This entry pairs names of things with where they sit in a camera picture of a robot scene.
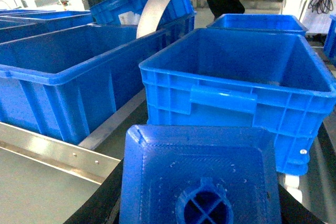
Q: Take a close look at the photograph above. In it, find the blue rectangular block part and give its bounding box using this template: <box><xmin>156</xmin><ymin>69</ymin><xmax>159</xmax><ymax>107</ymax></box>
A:
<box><xmin>119</xmin><ymin>125</ymin><xmax>281</xmax><ymax>223</ymax></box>

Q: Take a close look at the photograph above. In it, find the tilted blue plastic bin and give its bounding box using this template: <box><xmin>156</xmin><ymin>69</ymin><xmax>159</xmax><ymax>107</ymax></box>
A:
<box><xmin>90</xmin><ymin>0</ymin><xmax>195</xmax><ymax>27</ymax></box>

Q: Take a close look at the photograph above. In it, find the stainless steel shelf rack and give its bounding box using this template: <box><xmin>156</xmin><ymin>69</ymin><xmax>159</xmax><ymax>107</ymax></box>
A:
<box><xmin>0</xmin><ymin>87</ymin><xmax>148</xmax><ymax>185</ymax></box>

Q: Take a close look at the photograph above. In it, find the curved grey metal sheet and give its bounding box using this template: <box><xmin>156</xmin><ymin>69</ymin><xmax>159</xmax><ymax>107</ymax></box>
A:
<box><xmin>136</xmin><ymin>0</ymin><xmax>171</xmax><ymax>39</ymax></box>

